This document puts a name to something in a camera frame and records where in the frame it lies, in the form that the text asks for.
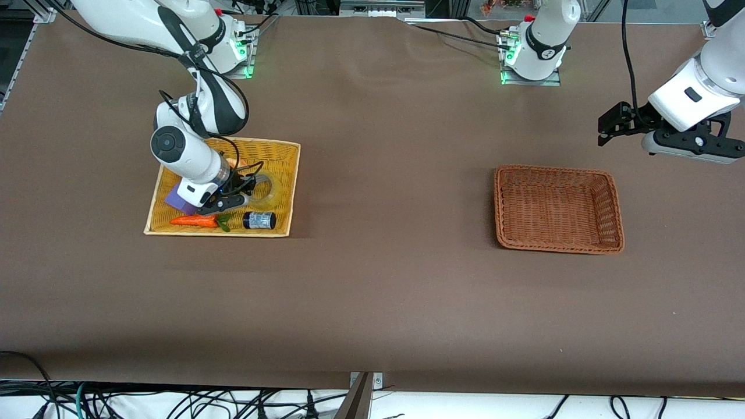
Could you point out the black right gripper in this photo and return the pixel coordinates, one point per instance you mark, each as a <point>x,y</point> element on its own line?
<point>237,183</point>

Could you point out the aluminium frame profile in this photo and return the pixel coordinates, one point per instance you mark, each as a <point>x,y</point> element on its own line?
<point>381,8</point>

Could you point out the brown table cover sheet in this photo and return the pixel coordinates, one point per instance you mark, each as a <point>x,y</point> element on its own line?
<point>396,291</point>

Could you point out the grey diagonal bar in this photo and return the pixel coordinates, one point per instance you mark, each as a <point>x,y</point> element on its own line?
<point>355,404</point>

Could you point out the orange toy carrot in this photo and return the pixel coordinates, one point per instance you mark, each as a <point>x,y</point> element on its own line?
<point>192,220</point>

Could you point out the small black jar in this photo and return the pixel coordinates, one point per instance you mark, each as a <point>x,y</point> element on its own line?
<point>259,220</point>

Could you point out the metal table edge bracket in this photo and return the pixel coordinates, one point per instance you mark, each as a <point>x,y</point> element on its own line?
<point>378,381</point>

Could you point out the brown wicker basket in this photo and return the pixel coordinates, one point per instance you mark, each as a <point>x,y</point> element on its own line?
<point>553,209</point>

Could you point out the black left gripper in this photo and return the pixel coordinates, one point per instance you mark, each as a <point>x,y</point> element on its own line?
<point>631,117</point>

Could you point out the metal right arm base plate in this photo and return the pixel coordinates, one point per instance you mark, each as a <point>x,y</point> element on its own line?
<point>247,71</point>

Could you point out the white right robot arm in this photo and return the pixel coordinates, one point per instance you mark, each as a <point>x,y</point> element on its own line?
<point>174,145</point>

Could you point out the toy croissant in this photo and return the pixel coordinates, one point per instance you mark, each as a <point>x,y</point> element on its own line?
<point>231,162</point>

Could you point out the aluminium side rail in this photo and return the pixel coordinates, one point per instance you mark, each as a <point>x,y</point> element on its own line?
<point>43,16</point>

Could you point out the purple block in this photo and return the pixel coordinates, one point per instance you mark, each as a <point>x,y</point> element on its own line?
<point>173,199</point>

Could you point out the metal corner bracket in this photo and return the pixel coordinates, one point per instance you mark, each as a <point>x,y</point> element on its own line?
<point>709,29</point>

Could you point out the yellow wicker basket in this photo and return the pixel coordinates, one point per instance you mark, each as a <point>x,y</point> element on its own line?
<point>282,221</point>

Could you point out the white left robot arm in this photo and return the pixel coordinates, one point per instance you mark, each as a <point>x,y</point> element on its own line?
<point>713,81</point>

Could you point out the clear yellowish tape roll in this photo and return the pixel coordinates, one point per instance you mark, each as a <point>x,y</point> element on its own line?
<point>273,195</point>

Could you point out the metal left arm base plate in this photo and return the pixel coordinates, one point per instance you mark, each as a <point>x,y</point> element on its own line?
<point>547,82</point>

